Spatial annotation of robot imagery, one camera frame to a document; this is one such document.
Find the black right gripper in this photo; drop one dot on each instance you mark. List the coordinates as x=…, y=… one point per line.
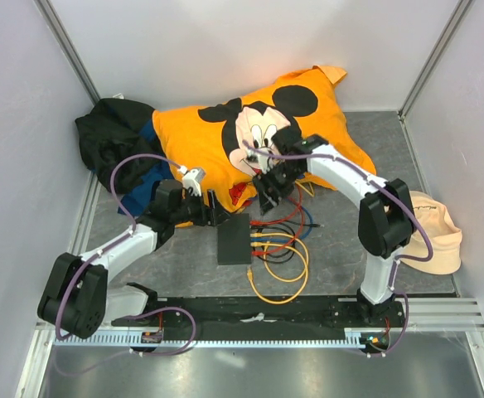
x=268, y=201

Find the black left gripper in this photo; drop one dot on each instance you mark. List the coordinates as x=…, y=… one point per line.
x=211, y=215

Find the black network switch box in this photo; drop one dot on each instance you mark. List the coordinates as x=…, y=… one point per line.
x=234, y=241

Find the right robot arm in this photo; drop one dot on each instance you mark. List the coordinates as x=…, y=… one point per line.
x=386, y=217

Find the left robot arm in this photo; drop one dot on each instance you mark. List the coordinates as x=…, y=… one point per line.
x=76, y=299

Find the orange Mickey Mouse pillow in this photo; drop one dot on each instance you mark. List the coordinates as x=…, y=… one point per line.
x=215, y=138

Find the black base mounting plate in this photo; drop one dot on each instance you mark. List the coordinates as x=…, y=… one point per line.
x=245, y=316

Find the black and blue clothing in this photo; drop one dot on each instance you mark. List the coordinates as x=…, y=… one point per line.
x=116, y=129

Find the beige bucket hat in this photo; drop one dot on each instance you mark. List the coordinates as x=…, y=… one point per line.
x=444, y=236

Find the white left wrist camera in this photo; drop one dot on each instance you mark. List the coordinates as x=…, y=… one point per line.
x=191, y=181

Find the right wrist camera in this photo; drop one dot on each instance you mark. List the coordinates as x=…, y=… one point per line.
x=259, y=163

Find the yellow ethernet cable short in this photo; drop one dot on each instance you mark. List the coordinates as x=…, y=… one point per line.
x=299, y=223

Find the aluminium rail frame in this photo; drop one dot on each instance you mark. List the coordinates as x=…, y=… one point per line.
x=414, y=100

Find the grey slotted cable duct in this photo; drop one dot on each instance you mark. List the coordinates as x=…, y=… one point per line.
x=139, y=339

